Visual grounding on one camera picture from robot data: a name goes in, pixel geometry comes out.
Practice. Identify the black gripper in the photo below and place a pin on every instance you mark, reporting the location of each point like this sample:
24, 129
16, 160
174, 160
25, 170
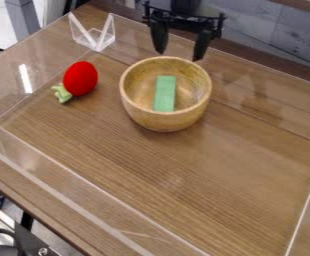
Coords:
188, 15

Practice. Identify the red plush fruit green stem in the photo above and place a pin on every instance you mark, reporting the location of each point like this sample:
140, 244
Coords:
79, 81

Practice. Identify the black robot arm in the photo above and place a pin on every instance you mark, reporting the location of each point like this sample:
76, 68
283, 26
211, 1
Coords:
184, 15

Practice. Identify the wooden bowl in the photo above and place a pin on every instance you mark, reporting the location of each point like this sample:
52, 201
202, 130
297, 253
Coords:
136, 88

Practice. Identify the green rectangular block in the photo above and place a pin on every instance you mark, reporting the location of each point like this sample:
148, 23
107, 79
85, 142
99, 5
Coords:
164, 94

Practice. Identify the clear acrylic tray walls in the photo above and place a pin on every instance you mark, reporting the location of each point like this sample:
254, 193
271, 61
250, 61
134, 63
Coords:
219, 189

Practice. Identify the black table leg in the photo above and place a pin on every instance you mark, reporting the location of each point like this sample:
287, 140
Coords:
27, 221

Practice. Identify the black bracket with screw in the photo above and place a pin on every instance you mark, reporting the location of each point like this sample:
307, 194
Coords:
29, 245

